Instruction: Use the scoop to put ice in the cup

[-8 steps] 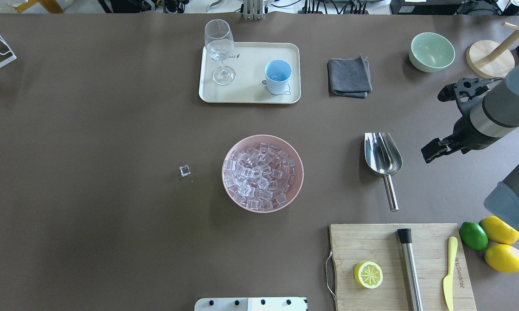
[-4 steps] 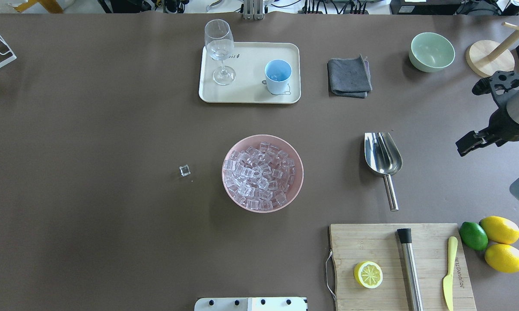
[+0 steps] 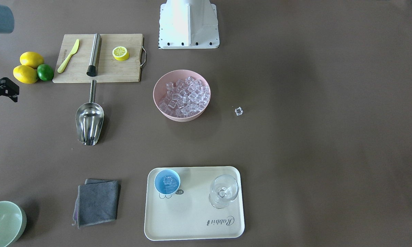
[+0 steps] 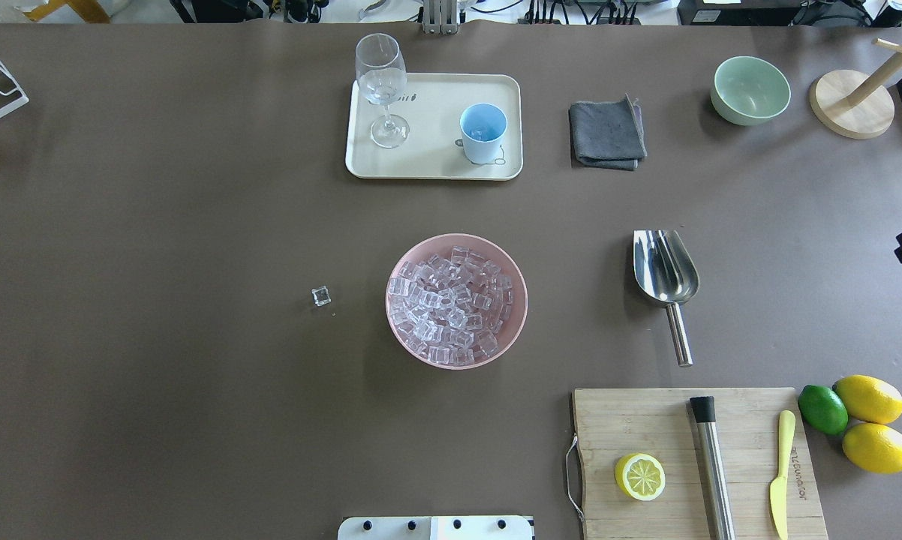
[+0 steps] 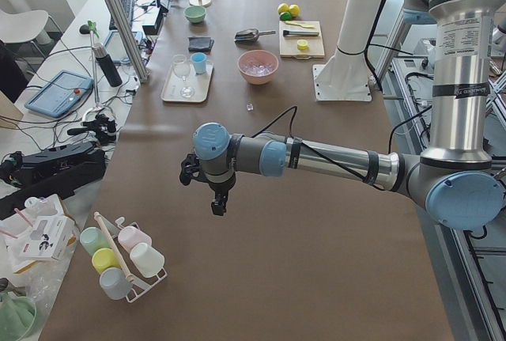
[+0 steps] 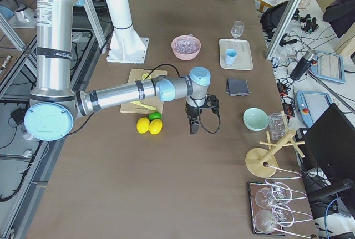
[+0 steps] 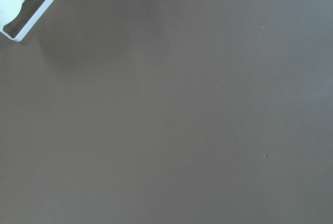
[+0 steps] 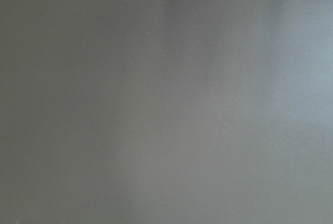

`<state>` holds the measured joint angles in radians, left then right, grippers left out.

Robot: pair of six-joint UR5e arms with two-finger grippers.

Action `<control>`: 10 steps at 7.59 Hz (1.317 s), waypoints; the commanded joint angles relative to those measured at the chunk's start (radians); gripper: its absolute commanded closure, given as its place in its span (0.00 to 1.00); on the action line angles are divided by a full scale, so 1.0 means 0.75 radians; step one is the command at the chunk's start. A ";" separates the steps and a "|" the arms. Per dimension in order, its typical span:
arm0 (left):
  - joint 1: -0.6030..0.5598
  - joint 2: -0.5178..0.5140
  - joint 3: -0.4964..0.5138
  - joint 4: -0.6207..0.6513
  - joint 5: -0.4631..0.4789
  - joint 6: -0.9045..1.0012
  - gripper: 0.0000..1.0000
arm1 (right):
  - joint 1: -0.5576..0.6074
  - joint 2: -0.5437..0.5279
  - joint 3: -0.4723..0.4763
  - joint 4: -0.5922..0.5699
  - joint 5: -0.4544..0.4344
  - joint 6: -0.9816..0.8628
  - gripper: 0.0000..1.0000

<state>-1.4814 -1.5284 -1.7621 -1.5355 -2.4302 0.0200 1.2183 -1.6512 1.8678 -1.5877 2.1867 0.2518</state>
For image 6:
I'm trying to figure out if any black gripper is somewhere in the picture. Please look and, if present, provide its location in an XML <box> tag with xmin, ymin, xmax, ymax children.
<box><xmin>185</xmin><ymin>94</ymin><xmax>220</xmax><ymax>134</ymax></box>

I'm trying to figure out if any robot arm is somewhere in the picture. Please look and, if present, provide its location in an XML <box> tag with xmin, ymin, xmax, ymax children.
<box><xmin>24</xmin><ymin>0</ymin><xmax>219</xmax><ymax>141</ymax></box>

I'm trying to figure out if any light blue cup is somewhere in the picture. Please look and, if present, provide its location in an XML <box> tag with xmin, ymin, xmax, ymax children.
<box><xmin>225</xmin><ymin>48</ymin><xmax>237</xmax><ymax>65</ymax></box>

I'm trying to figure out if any clear ice cubes pile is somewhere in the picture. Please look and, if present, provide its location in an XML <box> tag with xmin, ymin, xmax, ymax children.
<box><xmin>173</xmin><ymin>34</ymin><xmax>200</xmax><ymax>54</ymax></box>

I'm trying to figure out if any yellow lemon lower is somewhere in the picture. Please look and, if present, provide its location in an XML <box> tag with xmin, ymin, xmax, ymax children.
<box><xmin>149</xmin><ymin>119</ymin><xmax>163</xmax><ymax>135</ymax></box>

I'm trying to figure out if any yellow lemon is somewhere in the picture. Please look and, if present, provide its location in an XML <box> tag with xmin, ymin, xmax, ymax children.
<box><xmin>149</xmin><ymin>119</ymin><xmax>163</xmax><ymax>135</ymax></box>
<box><xmin>136</xmin><ymin>117</ymin><xmax>150</xmax><ymax>134</ymax></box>

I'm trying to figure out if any green lime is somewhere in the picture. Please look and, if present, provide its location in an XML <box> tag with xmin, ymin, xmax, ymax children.
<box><xmin>148</xmin><ymin>111</ymin><xmax>162</xmax><ymax>121</ymax></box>

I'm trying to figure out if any yellow plastic knife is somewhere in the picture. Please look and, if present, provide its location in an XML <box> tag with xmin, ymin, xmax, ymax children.
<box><xmin>131</xmin><ymin>101</ymin><xmax>156</xmax><ymax>111</ymax></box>

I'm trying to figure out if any yellow lemon upper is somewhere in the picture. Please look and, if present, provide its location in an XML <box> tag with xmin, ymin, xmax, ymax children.
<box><xmin>136</xmin><ymin>117</ymin><xmax>150</xmax><ymax>134</ymax></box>

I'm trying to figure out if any grey folded cloth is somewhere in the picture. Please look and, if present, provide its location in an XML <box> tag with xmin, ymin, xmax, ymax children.
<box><xmin>226</xmin><ymin>78</ymin><xmax>251</xmax><ymax>96</ymax></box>

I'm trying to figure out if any light green bowl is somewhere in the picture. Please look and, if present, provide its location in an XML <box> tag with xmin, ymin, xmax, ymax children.
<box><xmin>243</xmin><ymin>108</ymin><xmax>269</xmax><ymax>131</ymax></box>

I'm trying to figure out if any wooden mug tree stand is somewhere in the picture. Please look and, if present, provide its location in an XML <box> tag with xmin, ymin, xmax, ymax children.
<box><xmin>245</xmin><ymin>130</ymin><xmax>305</xmax><ymax>179</ymax></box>

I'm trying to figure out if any half lemon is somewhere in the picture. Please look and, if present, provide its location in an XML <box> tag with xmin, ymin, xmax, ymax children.
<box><xmin>141</xmin><ymin>73</ymin><xmax>151</xmax><ymax>80</ymax></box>

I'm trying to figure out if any bamboo cutting board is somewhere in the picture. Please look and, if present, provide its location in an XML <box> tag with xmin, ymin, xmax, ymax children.
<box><xmin>120</xmin><ymin>69</ymin><xmax>164</xmax><ymax>114</ymax></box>

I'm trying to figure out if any pink bowl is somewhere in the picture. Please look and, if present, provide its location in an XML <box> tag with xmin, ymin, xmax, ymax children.
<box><xmin>171</xmin><ymin>34</ymin><xmax>201</xmax><ymax>61</ymax></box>

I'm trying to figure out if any cream serving tray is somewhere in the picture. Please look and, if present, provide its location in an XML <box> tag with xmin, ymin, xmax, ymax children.
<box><xmin>219</xmin><ymin>39</ymin><xmax>253</xmax><ymax>70</ymax></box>

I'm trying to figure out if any clear wine glass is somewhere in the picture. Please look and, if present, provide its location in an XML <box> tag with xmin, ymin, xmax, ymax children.
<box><xmin>231</xmin><ymin>21</ymin><xmax>245</xmax><ymax>40</ymax></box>

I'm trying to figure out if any blue teach pendant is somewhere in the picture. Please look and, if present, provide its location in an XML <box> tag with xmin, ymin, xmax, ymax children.
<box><xmin>310</xmin><ymin>51</ymin><xmax>346</xmax><ymax>84</ymax></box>
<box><xmin>296</xmin><ymin>91</ymin><xmax>332</xmax><ymax>128</ymax></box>

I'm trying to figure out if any black water bottle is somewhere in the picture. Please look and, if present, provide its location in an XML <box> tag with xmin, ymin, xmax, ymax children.
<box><xmin>290</xmin><ymin>49</ymin><xmax>317</xmax><ymax>80</ymax></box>

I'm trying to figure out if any black monitor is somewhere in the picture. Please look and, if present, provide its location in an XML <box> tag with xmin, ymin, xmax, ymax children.
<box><xmin>304</xmin><ymin>104</ymin><xmax>354</xmax><ymax>180</ymax></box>

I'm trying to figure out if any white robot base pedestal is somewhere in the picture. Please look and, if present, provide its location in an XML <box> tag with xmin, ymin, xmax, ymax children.
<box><xmin>106</xmin><ymin>0</ymin><xmax>149</xmax><ymax>64</ymax></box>

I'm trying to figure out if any black picture frame tray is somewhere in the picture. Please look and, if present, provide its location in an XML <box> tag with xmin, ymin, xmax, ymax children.
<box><xmin>247</xmin><ymin>181</ymin><xmax>317</xmax><ymax>238</ymax></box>

